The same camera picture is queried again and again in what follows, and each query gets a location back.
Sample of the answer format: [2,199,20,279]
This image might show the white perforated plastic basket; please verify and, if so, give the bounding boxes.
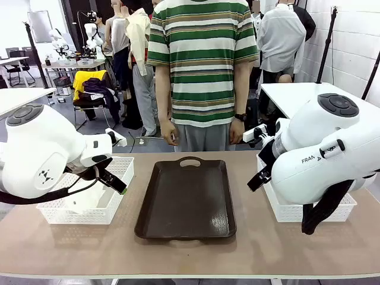
[256,153,357,223]
[36,156,135,225]

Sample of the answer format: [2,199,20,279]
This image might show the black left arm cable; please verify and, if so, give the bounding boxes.
[0,164,103,205]

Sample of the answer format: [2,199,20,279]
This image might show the yellow garment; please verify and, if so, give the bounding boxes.
[72,69,108,102]

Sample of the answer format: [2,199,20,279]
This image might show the black jacket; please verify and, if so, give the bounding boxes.
[293,5,317,43]

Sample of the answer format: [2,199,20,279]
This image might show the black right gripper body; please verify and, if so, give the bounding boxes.
[256,138,279,172]

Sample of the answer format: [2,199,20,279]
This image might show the black tripod stand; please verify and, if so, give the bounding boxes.
[23,21,50,90]
[315,7,340,84]
[360,49,380,101]

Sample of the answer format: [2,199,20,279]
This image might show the white humanoid robot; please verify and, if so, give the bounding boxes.
[83,10,105,60]

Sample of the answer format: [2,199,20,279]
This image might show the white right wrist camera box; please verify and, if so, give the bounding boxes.
[242,124,267,144]

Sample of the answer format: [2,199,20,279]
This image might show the metal chair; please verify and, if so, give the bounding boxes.
[72,97,120,129]

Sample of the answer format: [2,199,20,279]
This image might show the background work table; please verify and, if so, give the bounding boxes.
[41,58,108,88]

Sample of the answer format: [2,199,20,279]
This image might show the mannequin with white shirt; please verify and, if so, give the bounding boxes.
[255,0,307,84]

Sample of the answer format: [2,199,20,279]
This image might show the white softbox panel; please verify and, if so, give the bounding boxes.
[27,10,53,44]

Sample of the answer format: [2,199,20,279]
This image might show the small white background robot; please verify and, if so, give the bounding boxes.
[48,28,71,58]

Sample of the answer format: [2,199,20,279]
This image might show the person's right forearm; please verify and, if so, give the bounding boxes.
[155,64,173,121]

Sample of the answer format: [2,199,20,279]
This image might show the mannequin with cream shirt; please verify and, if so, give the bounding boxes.
[123,0,159,137]

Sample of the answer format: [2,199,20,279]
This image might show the grey trousers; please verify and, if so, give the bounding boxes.
[174,122,236,153]

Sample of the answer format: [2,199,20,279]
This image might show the black right arm cable sleeve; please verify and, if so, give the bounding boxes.
[300,179,356,235]

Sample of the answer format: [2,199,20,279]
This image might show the white side table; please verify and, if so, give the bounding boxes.
[0,87,57,118]
[259,82,380,120]

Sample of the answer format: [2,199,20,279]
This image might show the person's left hand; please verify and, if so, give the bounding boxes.
[228,119,246,147]

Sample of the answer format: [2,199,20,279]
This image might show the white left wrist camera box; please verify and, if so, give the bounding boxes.
[104,128,128,148]

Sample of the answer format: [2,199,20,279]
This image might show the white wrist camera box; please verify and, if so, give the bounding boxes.
[104,128,128,148]
[242,124,267,144]

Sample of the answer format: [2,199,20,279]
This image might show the person's left forearm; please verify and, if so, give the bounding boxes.
[232,58,252,116]

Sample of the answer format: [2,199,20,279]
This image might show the person's right hand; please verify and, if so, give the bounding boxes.
[161,118,181,147]

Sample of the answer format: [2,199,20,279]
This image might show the mannequin with white tank top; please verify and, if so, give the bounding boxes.
[104,0,132,93]

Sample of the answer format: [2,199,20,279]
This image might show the black office chair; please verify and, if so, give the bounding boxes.
[5,49,36,87]

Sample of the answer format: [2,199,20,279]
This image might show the green striped t-shirt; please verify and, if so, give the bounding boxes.
[146,0,259,128]

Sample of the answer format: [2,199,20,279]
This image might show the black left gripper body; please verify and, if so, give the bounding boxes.
[66,157,113,182]

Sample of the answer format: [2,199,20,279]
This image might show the dark brown plastic tray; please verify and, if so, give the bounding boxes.
[134,156,238,241]

